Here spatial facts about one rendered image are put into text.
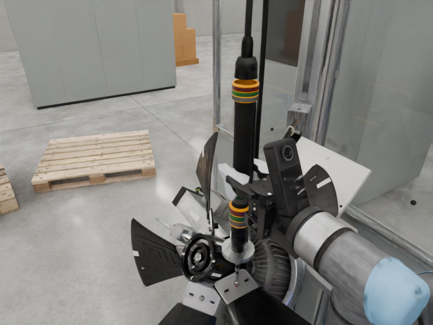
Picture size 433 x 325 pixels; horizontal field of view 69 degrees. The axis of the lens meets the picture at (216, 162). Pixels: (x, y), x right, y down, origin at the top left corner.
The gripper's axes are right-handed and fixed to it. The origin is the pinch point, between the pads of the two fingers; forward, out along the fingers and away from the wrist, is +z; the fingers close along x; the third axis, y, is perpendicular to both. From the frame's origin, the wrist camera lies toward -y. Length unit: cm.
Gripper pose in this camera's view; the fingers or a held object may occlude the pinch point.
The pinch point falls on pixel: (234, 161)
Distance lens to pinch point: 59.6
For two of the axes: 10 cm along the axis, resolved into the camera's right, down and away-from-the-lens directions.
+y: 0.0, 8.7, 4.9
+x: 8.6, -2.5, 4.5
